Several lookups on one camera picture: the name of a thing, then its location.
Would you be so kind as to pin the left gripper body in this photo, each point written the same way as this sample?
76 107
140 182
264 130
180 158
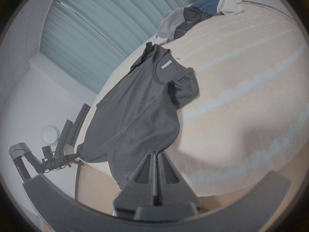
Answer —
60 162

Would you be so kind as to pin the pile of clothes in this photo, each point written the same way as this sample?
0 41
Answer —
171 23

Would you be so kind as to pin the black T-shirt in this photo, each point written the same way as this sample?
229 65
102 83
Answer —
135 110

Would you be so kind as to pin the bed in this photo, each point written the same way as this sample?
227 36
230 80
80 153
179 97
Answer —
241 93

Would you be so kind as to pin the blue-green curtain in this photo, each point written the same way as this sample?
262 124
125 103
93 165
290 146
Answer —
120 13
79 52

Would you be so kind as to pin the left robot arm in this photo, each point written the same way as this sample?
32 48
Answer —
21 151

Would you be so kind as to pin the round white mirror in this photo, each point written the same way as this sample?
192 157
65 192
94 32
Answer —
49 134

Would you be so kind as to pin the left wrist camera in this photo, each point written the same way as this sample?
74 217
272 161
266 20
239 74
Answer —
47 151

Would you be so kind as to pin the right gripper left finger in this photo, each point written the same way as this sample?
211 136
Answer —
140 190

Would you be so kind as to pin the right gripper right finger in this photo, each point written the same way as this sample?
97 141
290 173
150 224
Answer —
176 192

